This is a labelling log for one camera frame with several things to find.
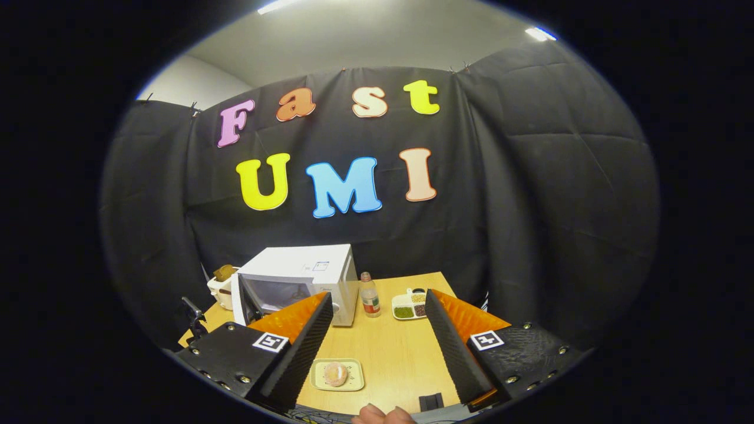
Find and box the white microwave oven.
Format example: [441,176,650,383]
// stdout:
[231,244,360,327]

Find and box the black cabled stand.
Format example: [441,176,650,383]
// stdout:
[180,296,210,345]

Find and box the crumb-coated cream bun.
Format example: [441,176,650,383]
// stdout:
[323,362,349,387]

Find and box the clear bottle red label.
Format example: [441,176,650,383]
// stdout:
[360,271,382,319]

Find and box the white toaster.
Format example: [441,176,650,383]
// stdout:
[207,266,239,311]

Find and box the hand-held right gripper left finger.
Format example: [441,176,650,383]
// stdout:
[175,291,335,412]

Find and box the white divided dish of beans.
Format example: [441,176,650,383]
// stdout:
[392,287,428,321]

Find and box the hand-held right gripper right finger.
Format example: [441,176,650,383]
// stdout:
[424,289,584,412]

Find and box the pale green square plate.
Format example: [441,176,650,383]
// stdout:
[310,358,365,392]

